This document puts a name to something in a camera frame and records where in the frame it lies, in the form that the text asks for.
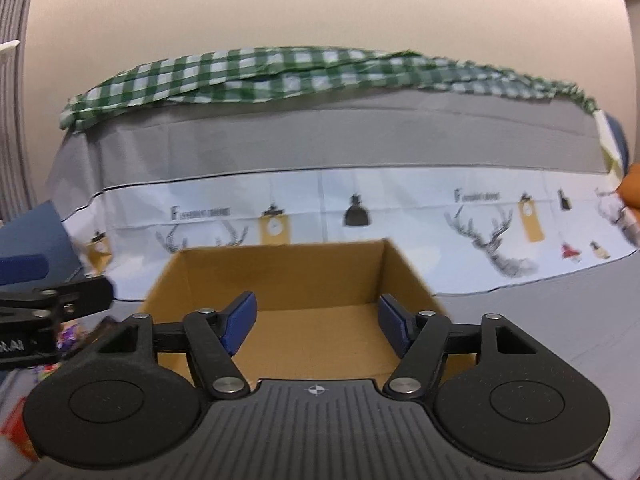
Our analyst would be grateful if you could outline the grey fabric sofa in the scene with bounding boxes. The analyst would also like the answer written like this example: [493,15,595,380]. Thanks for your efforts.
[430,252,640,480]

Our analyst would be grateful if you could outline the red orange packet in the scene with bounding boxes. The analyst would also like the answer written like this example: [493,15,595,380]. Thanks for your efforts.
[0,395,42,464]

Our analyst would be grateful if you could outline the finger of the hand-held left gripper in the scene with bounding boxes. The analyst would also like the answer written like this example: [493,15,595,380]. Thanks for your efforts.
[0,276,115,322]

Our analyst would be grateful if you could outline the blue cushion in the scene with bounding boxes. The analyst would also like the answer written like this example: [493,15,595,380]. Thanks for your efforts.
[0,200,83,283]

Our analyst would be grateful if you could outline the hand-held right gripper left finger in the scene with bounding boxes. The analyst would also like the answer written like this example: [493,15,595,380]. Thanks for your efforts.
[94,290,259,402]

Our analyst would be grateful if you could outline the blue object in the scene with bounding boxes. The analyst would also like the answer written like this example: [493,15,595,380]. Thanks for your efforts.
[607,112,632,162]

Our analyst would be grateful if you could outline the green white checked cloth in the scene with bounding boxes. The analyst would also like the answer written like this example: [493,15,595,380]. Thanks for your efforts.
[59,47,601,133]

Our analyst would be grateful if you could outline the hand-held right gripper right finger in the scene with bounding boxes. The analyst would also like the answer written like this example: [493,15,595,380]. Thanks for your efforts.
[377,292,543,402]

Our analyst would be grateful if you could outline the colourful wrapped snack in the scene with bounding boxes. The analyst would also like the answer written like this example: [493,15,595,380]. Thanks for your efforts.
[55,322,95,362]

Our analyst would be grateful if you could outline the orange object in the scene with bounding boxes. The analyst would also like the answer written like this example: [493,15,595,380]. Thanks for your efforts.
[617,162,640,209]

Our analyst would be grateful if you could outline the deer print grey white cloth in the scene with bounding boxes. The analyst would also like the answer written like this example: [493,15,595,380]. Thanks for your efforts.
[47,85,640,302]

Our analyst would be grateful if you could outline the grey curtain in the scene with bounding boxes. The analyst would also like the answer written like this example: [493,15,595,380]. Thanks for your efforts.
[0,0,41,223]

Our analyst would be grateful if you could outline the brown cardboard box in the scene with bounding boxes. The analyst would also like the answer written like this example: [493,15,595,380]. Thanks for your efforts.
[137,239,477,392]

